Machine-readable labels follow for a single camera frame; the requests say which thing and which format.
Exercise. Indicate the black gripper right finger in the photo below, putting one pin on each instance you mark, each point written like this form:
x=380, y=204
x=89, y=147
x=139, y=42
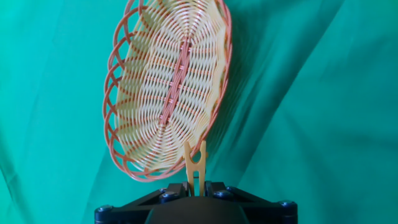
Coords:
x=267, y=211

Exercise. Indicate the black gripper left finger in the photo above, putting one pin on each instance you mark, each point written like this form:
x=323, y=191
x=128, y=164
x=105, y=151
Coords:
x=124, y=211

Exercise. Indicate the yellow plastic clamp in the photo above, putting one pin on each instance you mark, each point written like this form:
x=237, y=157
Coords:
x=194, y=168

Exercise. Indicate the green cloth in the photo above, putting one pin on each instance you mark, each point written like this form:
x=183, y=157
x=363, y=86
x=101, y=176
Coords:
x=311, y=93

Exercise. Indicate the yellow wicker basket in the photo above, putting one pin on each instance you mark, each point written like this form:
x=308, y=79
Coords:
x=168, y=87

